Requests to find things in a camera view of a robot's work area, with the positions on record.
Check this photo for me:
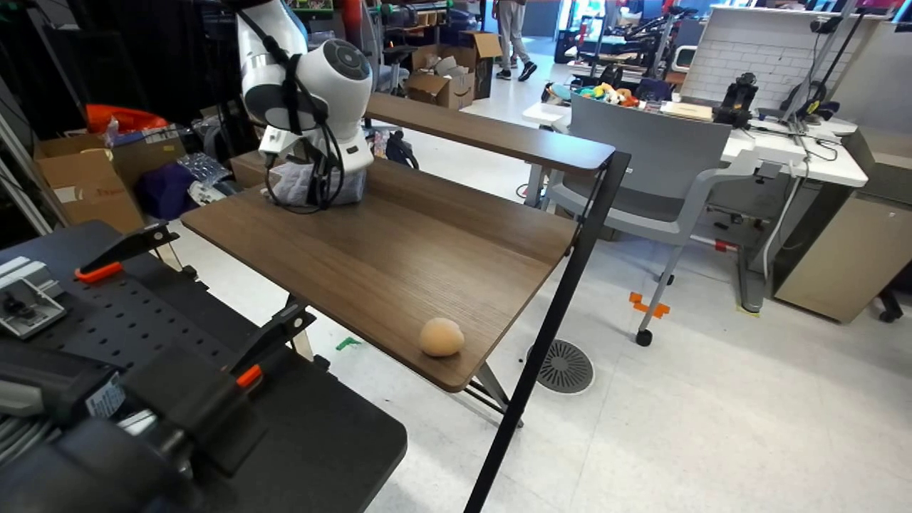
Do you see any person in grey shirt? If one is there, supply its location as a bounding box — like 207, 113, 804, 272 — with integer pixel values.
489, 0, 541, 86

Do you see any long wooden shelf desk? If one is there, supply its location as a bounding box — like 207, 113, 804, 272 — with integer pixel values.
365, 92, 620, 176

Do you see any blue cloth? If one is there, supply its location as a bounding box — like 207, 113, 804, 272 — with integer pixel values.
129, 150, 230, 222

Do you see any white desk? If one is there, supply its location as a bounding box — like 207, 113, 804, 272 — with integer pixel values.
519, 95, 870, 192

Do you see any wooden cabinet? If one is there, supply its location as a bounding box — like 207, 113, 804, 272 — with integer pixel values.
770, 126, 912, 326

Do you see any white partition panel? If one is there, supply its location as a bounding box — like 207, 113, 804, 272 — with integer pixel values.
675, 7, 833, 113

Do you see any small black device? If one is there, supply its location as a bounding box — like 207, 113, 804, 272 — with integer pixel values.
381, 126, 422, 173

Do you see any black stand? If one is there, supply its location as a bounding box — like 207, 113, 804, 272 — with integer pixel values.
771, 0, 864, 128

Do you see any small black white box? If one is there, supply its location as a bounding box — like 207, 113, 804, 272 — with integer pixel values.
0, 279, 65, 341

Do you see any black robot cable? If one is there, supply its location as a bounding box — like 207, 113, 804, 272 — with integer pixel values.
260, 54, 348, 213

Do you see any black clamp orange handle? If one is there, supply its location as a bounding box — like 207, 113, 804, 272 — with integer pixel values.
150, 297, 320, 454
67, 222, 180, 292

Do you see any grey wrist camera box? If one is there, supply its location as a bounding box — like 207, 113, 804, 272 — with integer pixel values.
254, 126, 291, 158

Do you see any black desk device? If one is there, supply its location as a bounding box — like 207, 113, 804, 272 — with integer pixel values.
712, 71, 759, 131

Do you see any large cardboard box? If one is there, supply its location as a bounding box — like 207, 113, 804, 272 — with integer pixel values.
29, 131, 187, 237

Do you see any small cardboard box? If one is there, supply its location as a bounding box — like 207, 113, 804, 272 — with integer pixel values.
224, 148, 276, 192

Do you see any black storage shelf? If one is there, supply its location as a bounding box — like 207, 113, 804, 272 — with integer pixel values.
181, 0, 251, 165

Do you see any grey office chair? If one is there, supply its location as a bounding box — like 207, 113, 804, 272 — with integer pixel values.
539, 95, 767, 347

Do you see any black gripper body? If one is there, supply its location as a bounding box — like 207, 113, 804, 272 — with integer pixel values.
301, 141, 348, 185

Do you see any open cardboard box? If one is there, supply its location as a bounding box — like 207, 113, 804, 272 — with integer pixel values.
427, 32, 504, 112

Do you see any orange object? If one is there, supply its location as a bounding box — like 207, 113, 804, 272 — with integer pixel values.
80, 99, 169, 136

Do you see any brown round object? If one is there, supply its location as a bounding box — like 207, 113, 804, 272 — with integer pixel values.
415, 313, 466, 363

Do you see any grey towel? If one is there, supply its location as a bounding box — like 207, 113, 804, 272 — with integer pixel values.
268, 153, 371, 212

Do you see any cluttered workbench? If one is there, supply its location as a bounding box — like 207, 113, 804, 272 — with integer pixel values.
549, 0, 706, 98

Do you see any colourful toys pile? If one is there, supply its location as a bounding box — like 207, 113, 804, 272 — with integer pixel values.
568, 81, 640, 112

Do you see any round floor drain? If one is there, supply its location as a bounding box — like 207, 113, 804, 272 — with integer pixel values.
536, 337, 596, 396

